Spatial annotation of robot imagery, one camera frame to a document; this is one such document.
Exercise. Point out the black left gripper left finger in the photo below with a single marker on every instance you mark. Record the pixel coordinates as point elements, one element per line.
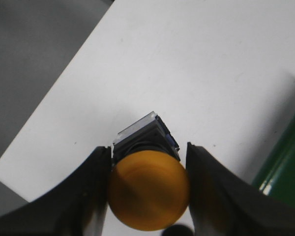
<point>75,207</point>

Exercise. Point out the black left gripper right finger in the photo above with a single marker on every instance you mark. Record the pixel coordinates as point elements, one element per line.
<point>221,204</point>

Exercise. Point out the green conveyor belt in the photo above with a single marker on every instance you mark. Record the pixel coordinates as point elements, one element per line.
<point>276,178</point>

